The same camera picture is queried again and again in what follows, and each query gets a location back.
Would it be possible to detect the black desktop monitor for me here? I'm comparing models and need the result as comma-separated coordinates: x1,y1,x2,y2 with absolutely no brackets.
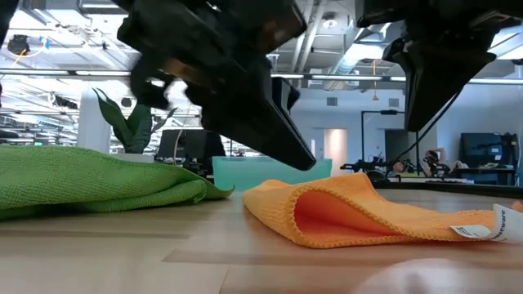
157,128,208,160

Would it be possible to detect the green microfiber towel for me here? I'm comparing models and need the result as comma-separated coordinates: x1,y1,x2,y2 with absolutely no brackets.
0,145,235,221

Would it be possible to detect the orange microfiber towel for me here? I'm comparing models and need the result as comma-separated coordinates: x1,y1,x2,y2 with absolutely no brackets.
243,172,523,249

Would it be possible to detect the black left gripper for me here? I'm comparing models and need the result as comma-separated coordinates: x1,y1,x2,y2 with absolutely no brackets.
116,0,318,172

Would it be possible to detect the black power cable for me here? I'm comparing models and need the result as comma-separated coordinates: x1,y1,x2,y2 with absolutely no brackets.
383,91,462,175

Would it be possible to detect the black ceiling camera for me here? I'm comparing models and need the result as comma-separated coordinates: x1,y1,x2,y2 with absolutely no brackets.
7,34,30,56

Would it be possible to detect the dark wall screen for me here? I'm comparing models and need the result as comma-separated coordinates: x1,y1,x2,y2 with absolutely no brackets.
460,131,519,168

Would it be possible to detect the overhead light bar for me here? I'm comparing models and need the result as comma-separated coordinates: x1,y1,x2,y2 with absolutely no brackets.
0,69,523,86

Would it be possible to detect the teal plastic basket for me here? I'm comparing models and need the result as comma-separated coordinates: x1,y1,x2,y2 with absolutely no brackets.
212,156,333,192

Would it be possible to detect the snake plant in white pot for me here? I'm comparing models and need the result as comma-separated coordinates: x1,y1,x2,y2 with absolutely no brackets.
92,87,180,164

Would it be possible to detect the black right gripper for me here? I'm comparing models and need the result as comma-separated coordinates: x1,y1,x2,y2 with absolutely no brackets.
355,0,523,132

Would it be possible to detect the white pillar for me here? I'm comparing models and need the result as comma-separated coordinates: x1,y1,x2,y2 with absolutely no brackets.
77,87,112,153

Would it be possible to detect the black aluminium table frame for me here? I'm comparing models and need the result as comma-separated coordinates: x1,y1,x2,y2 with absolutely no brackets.
369,179,523,200

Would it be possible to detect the person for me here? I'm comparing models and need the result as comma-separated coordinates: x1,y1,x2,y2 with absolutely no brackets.
422,147,453,176

